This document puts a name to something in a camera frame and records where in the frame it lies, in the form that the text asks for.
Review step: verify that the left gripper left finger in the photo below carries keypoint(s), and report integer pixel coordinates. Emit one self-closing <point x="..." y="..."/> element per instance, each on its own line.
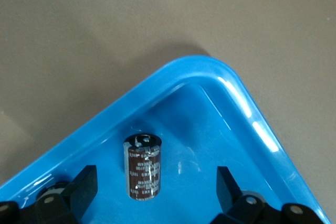
<point x="78" y="195"/>

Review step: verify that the blue plastic tray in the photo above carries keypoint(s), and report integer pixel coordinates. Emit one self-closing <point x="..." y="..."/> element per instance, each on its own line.
<point x="236" y="142"/>

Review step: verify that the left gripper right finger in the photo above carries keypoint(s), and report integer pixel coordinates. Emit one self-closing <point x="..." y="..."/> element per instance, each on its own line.
<point x="231" y="203"/>

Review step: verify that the dark cylindrical capacitor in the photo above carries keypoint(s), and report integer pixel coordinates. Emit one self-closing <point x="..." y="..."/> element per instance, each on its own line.
<point x="143" y="169"/>

